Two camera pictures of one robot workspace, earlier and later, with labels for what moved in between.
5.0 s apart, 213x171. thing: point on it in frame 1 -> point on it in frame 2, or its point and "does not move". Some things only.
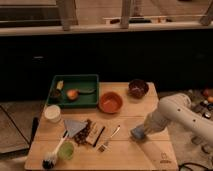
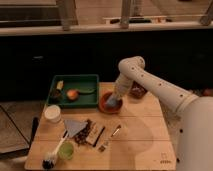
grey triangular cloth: [73, 126] does not move
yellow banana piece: [60, 84] does not move
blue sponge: [138, 133] -> [111, 101]
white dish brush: [49, 159] does not move
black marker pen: [98, 137] does not move
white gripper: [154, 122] -> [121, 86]
